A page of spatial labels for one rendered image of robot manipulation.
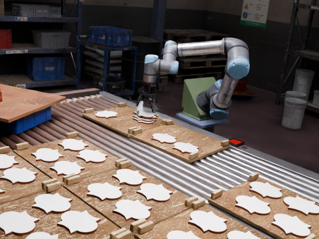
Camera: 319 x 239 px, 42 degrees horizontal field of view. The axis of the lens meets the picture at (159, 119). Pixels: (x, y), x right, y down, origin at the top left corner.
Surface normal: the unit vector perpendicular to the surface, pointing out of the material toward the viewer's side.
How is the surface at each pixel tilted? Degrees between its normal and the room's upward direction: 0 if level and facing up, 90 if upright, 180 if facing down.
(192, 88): 45
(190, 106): 90
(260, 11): 90
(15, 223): 0
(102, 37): 92
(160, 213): 0
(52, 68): 90
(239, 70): 119
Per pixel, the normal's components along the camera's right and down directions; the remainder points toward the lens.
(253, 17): -0.80, 0.12
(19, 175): 0.09, -0.95
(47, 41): 0.66, 0.39
